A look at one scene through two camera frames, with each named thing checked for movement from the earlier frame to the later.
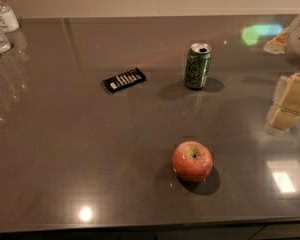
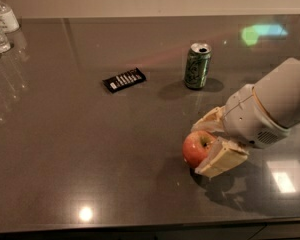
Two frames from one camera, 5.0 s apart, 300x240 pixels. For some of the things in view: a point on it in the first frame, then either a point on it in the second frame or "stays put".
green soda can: [197, 65] stays put
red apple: [192, 161] -> [195, 146]
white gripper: [299, 45] -> [248, 119]
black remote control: [124, 80] stays put
